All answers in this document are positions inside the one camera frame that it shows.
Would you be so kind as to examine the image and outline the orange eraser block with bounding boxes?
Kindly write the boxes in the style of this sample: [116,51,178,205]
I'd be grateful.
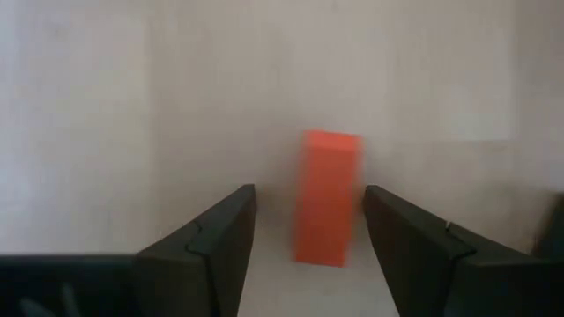
[293,129,365,269]

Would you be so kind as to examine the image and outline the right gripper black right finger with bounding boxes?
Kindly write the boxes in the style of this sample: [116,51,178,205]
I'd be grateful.
[361,183,564,317]

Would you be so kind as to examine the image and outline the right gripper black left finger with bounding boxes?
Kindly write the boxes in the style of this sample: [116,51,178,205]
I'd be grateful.
[0,183,257,317]

